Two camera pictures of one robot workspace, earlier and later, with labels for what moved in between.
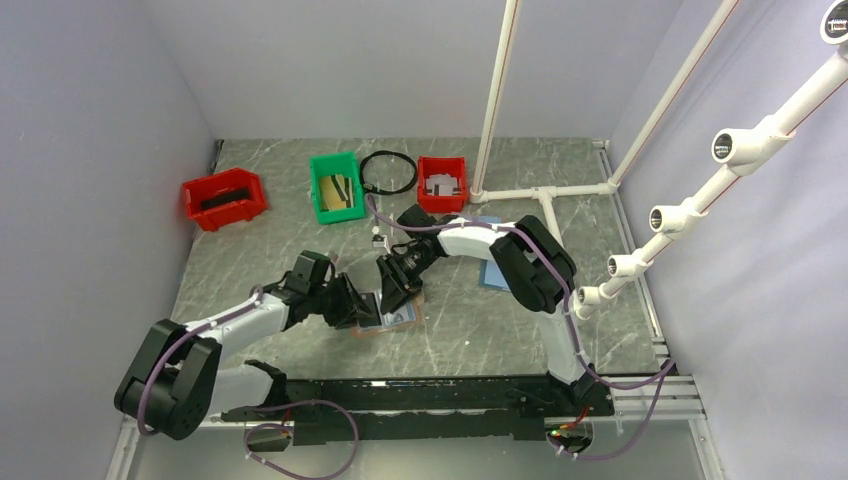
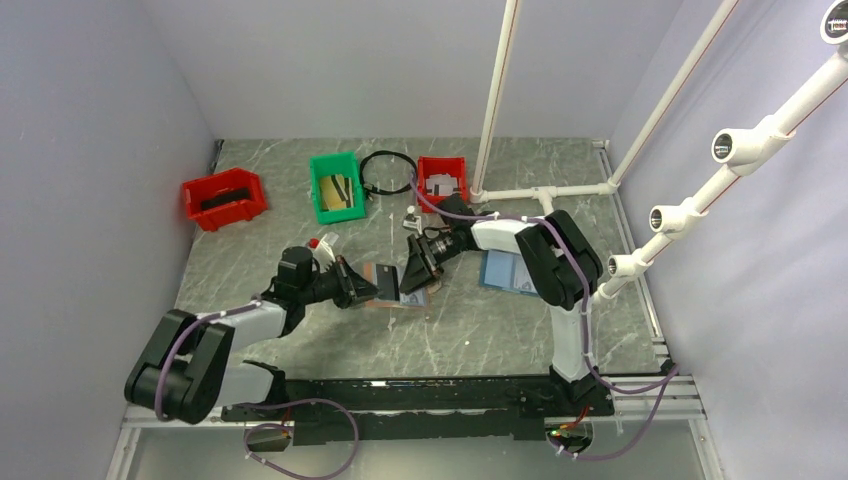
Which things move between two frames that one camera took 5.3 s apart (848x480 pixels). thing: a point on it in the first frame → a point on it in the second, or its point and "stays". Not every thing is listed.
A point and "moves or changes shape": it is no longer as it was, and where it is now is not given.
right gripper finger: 395,286 → 420,267
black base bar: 430,411 stays
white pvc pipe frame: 733,154 stays
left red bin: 224,198 stays
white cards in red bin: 442,185 stays
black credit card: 373,317 moves or changes shape
